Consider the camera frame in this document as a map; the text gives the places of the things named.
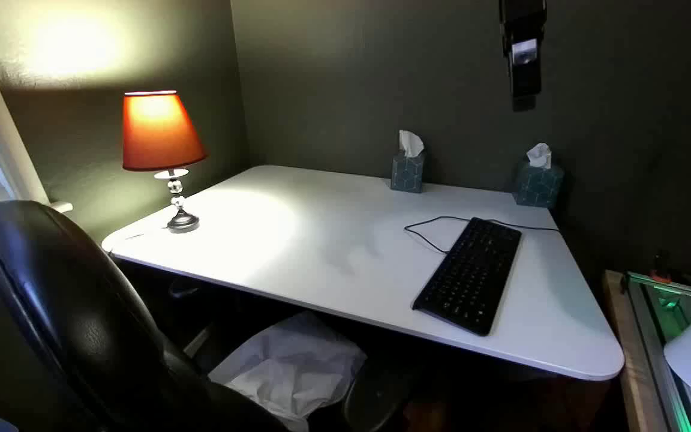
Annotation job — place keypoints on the teal tissue box right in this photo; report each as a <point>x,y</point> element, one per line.
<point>537,179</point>

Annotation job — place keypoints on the black leather office chair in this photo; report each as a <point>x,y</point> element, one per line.
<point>94,331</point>

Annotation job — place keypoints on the black computer keyboard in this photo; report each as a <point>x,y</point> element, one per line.
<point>471,280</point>

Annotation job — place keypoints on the teal tissue box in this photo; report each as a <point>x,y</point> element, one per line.
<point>537,179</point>
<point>409,165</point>

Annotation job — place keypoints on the teal tissue box left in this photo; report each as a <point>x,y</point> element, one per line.
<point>409,165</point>

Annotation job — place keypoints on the wooden side shelf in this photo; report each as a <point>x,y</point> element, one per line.
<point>649,313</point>

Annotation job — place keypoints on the orange shade table lamp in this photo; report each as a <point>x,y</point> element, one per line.
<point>160,138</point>

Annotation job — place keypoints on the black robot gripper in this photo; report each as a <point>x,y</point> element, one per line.
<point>520,31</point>

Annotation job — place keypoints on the white plastic bag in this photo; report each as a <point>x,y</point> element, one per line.
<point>291,369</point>

